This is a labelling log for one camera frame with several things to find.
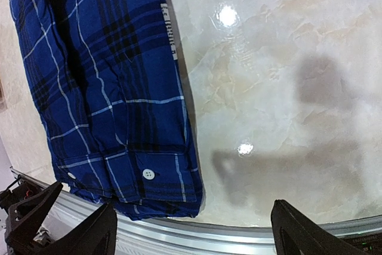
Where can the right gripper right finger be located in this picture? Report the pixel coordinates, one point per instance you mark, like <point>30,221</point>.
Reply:
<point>294,233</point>

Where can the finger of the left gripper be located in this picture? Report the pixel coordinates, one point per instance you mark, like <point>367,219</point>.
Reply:
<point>25,218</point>

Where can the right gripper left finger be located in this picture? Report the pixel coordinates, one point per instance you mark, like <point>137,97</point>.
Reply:
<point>95,235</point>

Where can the blue plaid shirt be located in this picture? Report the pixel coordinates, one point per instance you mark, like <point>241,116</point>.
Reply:
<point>103,75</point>

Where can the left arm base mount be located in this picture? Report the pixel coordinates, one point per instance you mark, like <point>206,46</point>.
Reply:
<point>19,190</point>

